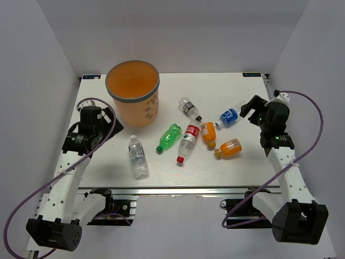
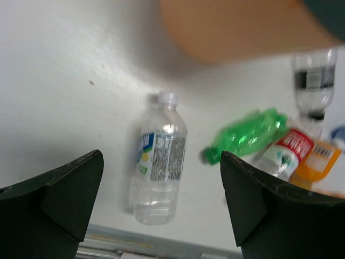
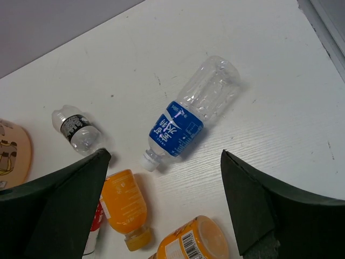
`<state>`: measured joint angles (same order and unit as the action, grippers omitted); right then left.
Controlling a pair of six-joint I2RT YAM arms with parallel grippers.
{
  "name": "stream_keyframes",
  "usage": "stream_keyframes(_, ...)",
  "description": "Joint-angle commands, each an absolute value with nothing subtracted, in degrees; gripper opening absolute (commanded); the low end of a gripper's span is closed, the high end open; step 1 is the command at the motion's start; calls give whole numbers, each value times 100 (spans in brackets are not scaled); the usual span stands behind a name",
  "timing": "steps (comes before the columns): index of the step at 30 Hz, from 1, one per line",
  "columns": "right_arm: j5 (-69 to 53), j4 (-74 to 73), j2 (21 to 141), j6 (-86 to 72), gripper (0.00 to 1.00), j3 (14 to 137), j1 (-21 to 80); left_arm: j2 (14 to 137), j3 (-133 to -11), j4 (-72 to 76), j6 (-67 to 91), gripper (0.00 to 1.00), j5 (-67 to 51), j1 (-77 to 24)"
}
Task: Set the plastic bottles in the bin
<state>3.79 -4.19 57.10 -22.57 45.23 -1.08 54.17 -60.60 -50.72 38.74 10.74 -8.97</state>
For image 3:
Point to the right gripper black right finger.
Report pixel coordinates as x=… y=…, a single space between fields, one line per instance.
x=273 y=219

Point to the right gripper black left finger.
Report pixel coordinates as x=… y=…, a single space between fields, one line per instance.
x=51 y=216

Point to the clear bottle red label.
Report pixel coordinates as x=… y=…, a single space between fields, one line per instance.
x=94 y=231

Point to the small clear bottle black label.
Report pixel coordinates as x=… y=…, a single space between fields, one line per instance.
x=78 y=130

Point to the orange juice bottle with barcode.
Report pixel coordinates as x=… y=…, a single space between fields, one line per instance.
x=199 y=238

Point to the clear bottle with blue label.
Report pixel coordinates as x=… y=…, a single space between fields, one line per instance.
x=207 y=94

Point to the orange cylindrical bin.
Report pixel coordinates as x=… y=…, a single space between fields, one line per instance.
x=16 y=154

